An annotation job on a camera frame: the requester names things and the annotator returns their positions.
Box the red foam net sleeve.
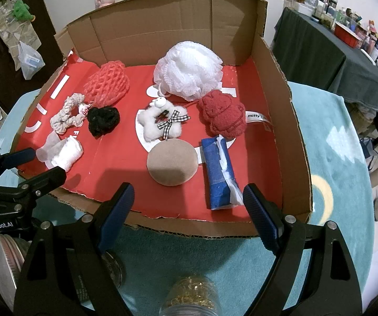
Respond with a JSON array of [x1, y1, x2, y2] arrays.
[[84, 61, 131, 107]]

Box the small clear jar gold contents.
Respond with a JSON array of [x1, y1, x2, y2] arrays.
[[159, 275, 221, 316]]

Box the red plush toy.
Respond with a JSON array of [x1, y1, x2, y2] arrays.
[[197, 89, 272, 139]]

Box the white mesh bath pouf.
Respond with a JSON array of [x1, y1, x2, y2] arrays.
[[153, 40, 224, 102]]

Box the white plush toy checked ribbon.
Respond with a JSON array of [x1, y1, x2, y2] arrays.
[[137, 97, 191, 142]]

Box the white pad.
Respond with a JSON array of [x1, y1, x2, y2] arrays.
[[36, 131, 84, 168]]

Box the red basin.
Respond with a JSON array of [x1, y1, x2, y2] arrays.
[[334, 23, 363, 48]]

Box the clear plastic bag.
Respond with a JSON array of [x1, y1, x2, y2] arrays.
[[18, 41, 45, 80]]

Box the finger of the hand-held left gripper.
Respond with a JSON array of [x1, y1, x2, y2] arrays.
[[0, 148, 36, 185], [0, 165, 67, 217]]

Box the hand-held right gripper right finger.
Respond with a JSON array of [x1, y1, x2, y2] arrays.
[[242, 184, 365, 316]]

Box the beige round powder puff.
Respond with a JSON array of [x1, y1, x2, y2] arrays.
[[147, 139, 199, 187]]

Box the blue tissue pack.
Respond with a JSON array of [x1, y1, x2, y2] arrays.
[[201, 136, 244, 210]]

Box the large glass jar metal lid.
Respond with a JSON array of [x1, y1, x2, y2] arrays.
[[0, 230, 127, 308]]

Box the table with dark cloth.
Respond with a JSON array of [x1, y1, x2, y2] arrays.
[[271, 7, 378, 106]]

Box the green frog toy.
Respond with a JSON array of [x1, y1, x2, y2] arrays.
[[13, 0, 35, 22]]

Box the cardboard box red lining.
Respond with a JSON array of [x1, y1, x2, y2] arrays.
[[9, 0, 313, 239]]

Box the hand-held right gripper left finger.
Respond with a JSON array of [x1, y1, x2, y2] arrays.
[[13, 182, 135, 316]]

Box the hanging fabric organiser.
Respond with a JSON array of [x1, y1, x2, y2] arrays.
[[0, 0, 42, 58]]

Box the black scrunchie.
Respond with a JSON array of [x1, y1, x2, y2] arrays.
[[87, 105, 121, 138]]

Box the cluttered dark-cloth table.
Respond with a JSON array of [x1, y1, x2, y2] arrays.
[[286, 0, 378, 81]]

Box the beige scrunchie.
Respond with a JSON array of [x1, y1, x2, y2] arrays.
[[49, 93, 92, 135]]

